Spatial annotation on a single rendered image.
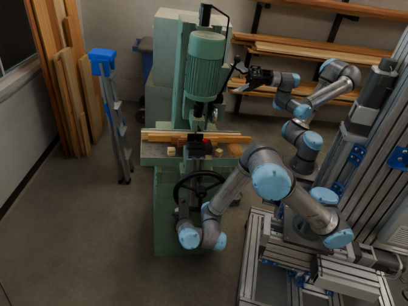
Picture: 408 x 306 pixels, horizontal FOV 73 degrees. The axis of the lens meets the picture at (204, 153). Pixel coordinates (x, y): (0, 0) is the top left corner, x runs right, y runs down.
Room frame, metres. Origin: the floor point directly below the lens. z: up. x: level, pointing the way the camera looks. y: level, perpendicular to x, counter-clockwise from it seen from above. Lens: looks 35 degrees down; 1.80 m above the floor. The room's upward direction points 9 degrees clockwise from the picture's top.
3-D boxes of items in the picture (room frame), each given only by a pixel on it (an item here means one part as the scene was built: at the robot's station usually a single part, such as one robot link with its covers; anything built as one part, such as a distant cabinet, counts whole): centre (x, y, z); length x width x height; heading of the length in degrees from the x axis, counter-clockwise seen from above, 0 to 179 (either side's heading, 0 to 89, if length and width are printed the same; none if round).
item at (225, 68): (1.63, -0.03, 1.23); 0.09 x 0.08 x 0.15; 14
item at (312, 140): (1.41, -0.61, 0.98); 0.13 x 0.12 x 0.14; 34
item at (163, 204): (1.50, 0.10, 0.36); 0.58 x 0.45 x 0.71; 14
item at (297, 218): (0.92, -0.54, 0.87); 0.15 x 0.15 x 0.10
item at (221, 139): (1.39, 0.03, 0.92); 0.62 x 0.02 x 0.04; 104
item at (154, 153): (1.28, 0.05, 0.87); 0.61 x 0.30 x 0.06; 104
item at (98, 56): (1.97, 0.78, 0.58); 0.27 x 0.25 x 1.16; 97
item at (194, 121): (1.40, 0.07, 1.03); 0.14 x 0.07 x 0.09; 14
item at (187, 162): (1.20, 0.03, 0.92); 0.15 x 0.13 x 0.09; 104
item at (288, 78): (1.40, -0.36, 1.34); 0.11 x 0.08 x 0.09; 104
